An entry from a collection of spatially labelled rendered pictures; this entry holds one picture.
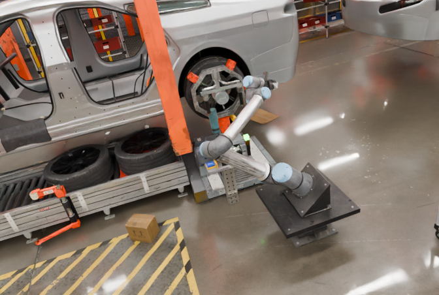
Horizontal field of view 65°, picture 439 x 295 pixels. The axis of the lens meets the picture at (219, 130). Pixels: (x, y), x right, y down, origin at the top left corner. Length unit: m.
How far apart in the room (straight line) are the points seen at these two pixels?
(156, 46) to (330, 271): 2.15
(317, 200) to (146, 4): 1.94
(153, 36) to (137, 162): 1.28
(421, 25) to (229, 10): 2.41
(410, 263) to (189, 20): 2.69
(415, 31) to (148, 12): 3.28
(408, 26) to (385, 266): 3.01
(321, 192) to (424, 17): 2.85
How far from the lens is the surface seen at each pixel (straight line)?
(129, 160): 3.52
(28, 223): 3.78
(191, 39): 3.46
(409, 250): 2.99
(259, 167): 2.67
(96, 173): 3.61
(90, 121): 3.65
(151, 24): 2.86
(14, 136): 3.83
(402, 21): 4.88
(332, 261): 2.84
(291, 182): 2.64
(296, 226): 2.65
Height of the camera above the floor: 2.15
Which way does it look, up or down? 27 degrees down
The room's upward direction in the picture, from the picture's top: 11 degrees counter-clockwise
